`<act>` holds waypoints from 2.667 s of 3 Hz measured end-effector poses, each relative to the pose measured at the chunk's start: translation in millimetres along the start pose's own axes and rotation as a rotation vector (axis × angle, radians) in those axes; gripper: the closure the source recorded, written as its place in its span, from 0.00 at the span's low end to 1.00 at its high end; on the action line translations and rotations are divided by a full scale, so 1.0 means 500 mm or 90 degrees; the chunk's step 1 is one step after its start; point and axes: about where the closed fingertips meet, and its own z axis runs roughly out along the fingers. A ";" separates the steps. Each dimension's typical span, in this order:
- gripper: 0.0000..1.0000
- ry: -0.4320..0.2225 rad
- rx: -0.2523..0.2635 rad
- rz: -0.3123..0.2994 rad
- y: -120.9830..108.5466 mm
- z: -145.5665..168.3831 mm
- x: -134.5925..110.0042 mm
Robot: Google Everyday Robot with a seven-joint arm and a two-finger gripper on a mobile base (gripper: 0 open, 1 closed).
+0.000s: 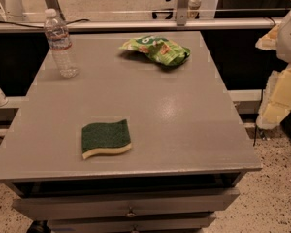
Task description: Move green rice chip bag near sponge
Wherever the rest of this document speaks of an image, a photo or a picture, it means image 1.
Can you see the metal frame rail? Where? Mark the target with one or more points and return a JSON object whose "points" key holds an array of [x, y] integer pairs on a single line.
{"points": [[153, 25]]}

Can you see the green rice chip bag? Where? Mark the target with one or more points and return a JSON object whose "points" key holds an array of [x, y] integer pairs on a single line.
{"points": [[159, 50]]}

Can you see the green yellow sponge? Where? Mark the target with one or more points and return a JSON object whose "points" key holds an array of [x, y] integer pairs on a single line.
{"points": [[107, 138]]}

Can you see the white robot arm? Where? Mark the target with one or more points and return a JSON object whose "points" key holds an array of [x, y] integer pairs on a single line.
{"points": [[283, 42]]}

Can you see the grey lower drawer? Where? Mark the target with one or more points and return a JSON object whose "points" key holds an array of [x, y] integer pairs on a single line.
{"points": [[138, 223]]}

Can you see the grey upper drawer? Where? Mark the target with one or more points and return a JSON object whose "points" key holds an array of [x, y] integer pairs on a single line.
{"points": [[127, 204]]}

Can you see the grey drawer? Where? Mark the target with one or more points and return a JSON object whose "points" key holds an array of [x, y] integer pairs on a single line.
{"points": [[138, 223], [127, 204]]}

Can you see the clear plastic water bottle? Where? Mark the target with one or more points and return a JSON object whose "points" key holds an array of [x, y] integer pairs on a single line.
{"points": [[60, 44]]}

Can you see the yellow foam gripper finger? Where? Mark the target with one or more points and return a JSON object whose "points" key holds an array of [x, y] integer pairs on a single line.
{"points": [[276, 102], [268, 41]]}

